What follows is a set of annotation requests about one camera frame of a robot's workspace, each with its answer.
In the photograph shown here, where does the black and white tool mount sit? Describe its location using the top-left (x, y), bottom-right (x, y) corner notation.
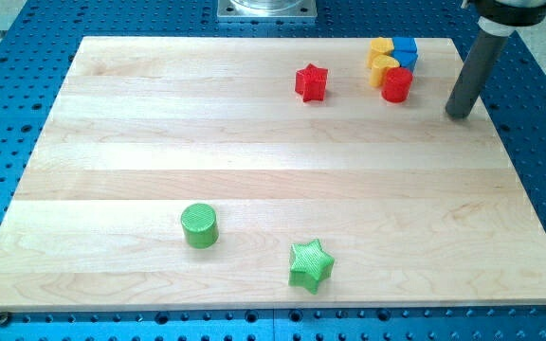
top-left (461, 0), bottom-right (546, 37)

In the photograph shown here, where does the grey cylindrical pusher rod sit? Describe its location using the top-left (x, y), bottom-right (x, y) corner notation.
top-left (446, 29), bottom-right (508, 119)

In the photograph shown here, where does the red cylinder block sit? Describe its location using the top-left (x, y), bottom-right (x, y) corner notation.
top-left (381, 67), bottom-right (413, 103)

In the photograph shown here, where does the red star block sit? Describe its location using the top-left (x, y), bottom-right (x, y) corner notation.
top-left (295, 63), bottom-right (328, 102)

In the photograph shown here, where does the green star block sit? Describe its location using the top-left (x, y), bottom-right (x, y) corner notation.
top-left (288, 239), bottom-right (336, 295)

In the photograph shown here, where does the blue block lower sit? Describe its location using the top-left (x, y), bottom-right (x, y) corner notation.
top-left (391, 51), bottom-right (418, 72)

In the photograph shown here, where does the blue block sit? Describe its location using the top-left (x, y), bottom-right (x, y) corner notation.
top-left (391, 37), bottom-right (418, 53)
top-left (391, 51), bottom-right (418, 72)

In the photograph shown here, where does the blue block upper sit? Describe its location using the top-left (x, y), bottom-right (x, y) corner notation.
top-left (391, 37), bottom-right (418, 53)

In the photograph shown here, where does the yellow block upper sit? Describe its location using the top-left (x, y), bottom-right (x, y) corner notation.
top-left (366, 37), bottom-right (394, 68)

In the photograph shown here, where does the yellow block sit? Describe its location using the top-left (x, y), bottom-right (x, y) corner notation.
top-left (366, 37), bottom-right (394, 68)
top-left (369, 54), bottom-right (400, 87)

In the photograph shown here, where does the yellow block lower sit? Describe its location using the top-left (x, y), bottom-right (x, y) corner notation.
top-left (369, 54), bottom-right (400, 87)

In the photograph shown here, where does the green cylinder block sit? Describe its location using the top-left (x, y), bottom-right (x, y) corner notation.
top-left (180, 203), bottom-right (219, 249)

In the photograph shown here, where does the wooden board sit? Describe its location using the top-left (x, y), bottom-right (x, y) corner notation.
top-left (0, 36), bottom-right (546, 312)

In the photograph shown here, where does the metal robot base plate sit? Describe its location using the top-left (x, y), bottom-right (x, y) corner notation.
top-left (216, 0), bottom-right (318, 21)

